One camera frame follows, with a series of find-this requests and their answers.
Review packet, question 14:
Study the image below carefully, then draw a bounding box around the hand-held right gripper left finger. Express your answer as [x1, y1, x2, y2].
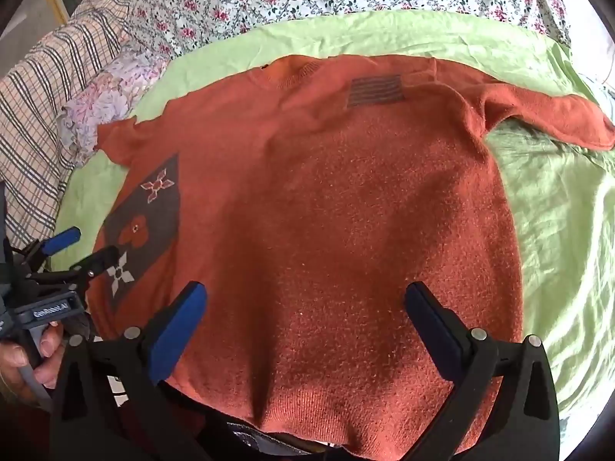
[50, 281, 208, 461]

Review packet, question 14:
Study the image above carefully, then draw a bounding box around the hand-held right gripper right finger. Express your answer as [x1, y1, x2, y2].
[404, 281, 561, 461]

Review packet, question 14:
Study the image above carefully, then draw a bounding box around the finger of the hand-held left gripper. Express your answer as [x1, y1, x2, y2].
[29, 246, 122, 291]
[14, 227, 81, 270]

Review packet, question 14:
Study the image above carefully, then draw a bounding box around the orange knit sweater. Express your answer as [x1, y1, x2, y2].
[89, 55, 615, 457]

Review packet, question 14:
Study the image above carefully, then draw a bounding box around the person's left hand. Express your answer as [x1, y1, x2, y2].
[0, 325, 66, 401]

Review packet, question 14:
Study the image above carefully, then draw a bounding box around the beige plaid blanket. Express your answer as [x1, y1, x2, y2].
[0, 0, 140, 250]

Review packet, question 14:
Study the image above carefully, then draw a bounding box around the pastel floral ruffled pillow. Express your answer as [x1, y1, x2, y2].
[60, 45, 171, 166]

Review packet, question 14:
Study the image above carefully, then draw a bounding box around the light green bed sheet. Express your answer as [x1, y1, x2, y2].
[50, 10, 615, 447]

